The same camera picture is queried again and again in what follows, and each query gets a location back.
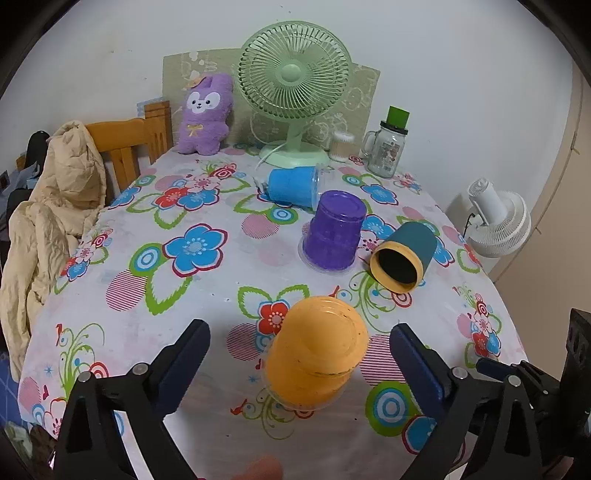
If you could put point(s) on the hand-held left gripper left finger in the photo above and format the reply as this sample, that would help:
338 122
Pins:
181 364

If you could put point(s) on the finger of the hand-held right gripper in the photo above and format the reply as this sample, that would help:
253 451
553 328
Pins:
542 392

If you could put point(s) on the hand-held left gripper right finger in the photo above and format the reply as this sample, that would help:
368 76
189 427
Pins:
418 364

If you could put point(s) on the orange plastic cup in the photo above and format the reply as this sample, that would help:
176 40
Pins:
314 350

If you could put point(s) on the teal cup with yellow rim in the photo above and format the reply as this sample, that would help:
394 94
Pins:
413 240

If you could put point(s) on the purple plastic cup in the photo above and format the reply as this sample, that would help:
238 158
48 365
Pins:
333 230

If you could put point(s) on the blue plastic cup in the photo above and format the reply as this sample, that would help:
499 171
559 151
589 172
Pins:
291 184

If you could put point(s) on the person's left hand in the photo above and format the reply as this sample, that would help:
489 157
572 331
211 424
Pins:
261 470

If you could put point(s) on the floral tablecloth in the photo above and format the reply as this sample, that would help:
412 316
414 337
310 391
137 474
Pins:
203 277

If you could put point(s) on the white floor fan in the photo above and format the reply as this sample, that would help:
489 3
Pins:
501 221

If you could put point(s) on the beige padded jacket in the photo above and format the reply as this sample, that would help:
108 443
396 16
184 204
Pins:
46 217

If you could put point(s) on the glass mug jar green lid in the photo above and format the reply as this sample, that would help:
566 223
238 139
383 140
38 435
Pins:
387 147

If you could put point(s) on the wooden chair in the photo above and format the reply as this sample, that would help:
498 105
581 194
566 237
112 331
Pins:
127 147

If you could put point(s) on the cotton swab container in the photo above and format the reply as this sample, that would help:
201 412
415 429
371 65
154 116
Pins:
340 146

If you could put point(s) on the purple plush toy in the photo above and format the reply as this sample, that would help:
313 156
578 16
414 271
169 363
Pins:
205 115

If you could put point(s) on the green desk fan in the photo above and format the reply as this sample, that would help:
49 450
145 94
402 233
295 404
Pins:
293 74

